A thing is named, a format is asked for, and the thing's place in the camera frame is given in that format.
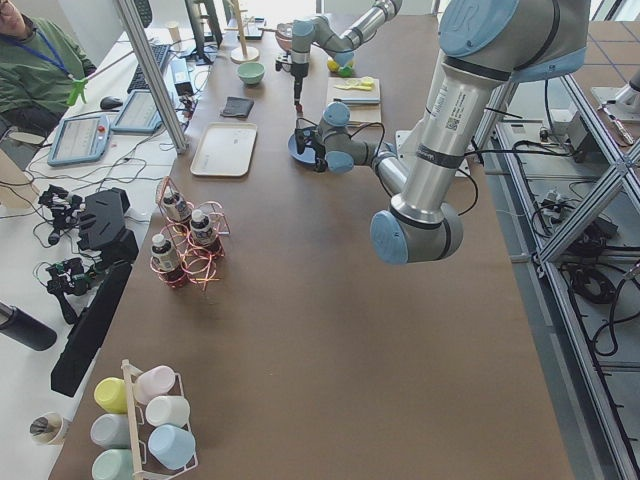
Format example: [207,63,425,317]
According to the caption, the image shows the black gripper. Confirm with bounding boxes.
[294,118,325,172]
[275,52,307,104]

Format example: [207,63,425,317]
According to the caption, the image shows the grey folded cloth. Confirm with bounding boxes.
[220,96,254,118]

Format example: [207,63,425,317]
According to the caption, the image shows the person in green jacket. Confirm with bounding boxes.
[1,1,96,137]

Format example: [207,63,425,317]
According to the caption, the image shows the pink ice bucket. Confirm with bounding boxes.
[275,22,293,52]

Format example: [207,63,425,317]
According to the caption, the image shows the teach pendant right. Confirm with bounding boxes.
[111,89,162,135]

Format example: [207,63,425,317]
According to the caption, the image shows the black bottle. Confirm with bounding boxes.
[1,303,57,351]

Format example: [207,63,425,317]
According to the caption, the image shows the tea bottle front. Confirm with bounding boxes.
[151,233,187,288]

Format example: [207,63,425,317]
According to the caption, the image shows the white cup rack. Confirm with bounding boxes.
[121,359,199,480]

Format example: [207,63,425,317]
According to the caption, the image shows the copper wire bottle rack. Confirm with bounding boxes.
[152,177,230,289]

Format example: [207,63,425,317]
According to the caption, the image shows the grey cup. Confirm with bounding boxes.
[90,413,130,449]

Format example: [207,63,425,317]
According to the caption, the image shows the black computer mouse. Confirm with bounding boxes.
[99,96,123,111]

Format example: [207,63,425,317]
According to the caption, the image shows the tea bottle back right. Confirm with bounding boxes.
[190,209,223,257]

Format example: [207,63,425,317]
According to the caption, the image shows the tea bottle back left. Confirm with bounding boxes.
[161,188,192,225]

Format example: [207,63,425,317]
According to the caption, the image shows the tea bottle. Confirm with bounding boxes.
[151,233,187,288]
[190,209,223,257]
[161,188,192,225]

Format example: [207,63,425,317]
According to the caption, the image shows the black keyboard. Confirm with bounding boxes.
[126,43,173,95]

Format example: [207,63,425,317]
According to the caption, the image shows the mint cup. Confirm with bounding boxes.
[91,449,133,480]

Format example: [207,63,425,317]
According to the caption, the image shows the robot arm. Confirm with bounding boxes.
[290,0,403,114]
[294,0,590,264]

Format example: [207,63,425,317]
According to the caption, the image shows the yellow cup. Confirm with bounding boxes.
[94,377,127,414]

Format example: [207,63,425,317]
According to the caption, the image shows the blue round plate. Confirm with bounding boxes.
[287,130,322,167]

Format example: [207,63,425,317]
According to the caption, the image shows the green bowl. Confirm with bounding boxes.
[237,62,265,86]

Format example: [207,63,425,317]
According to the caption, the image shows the blue cup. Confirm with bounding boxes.
[147,424,196,470]

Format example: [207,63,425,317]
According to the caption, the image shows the pink cup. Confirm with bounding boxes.
[133,365,176,405]

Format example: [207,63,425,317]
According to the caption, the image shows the teach pendant left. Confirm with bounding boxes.
[47,114,110,167]

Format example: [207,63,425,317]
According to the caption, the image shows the wooden cutting board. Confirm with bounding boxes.
[326,77,381,127]

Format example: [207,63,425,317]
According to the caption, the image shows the yellow lemon upper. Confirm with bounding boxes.
[326,58,340,73]

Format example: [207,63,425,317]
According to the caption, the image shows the white cup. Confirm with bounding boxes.
[145,395,191,428]

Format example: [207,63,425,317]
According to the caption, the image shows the teach pendant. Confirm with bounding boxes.
[111,89,162,135]
[47,114,110,167]

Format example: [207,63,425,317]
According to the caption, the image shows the cream rabbit tray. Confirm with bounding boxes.
[190,122,257,178]

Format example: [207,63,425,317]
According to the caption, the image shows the paper cup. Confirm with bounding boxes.
[29,412,70,445]

